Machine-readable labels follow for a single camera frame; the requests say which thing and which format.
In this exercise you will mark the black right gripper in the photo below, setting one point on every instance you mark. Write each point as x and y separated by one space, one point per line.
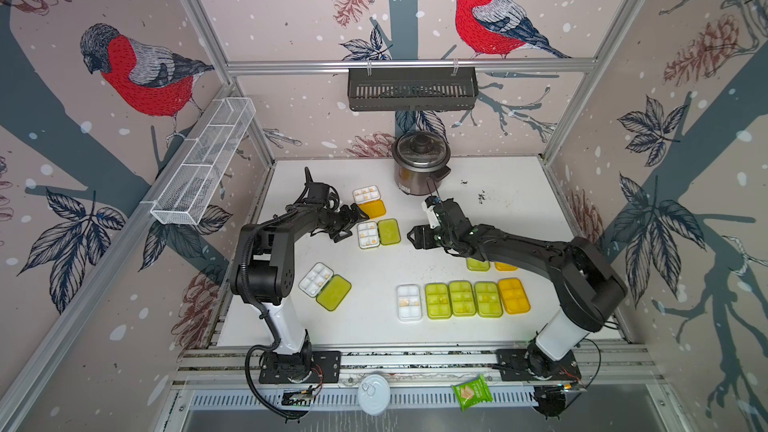
422 231

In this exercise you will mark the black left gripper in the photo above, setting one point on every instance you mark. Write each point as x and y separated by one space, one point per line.
348 221

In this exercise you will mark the clear white pillbox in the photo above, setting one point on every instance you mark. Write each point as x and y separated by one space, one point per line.
409 303

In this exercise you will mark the large green pillbox front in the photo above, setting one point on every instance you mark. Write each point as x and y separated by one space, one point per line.
462 299

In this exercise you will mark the yellow pillbox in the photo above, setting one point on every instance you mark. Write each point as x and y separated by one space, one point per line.
503 267
369 200
513 296

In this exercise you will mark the small green pillbox front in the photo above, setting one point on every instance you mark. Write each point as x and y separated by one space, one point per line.
477 265

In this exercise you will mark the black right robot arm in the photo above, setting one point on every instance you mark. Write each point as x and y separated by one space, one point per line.
587 287

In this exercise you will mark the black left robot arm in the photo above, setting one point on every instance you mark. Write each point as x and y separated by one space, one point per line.
263 271

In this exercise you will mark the silver rice cooker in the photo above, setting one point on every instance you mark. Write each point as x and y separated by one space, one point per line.
421 162

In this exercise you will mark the green snack packet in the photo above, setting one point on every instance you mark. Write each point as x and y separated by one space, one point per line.
472 393

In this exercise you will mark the white round lid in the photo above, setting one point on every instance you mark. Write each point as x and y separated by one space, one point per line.
374 395

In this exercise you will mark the black hanging wire basket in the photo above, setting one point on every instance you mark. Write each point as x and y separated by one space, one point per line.
412 89

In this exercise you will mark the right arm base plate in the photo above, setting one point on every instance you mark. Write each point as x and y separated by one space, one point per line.
518 365

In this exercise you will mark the white wire mesh shelf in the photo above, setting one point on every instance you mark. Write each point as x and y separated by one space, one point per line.
192 186

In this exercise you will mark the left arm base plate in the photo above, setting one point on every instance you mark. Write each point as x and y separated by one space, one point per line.
316 367

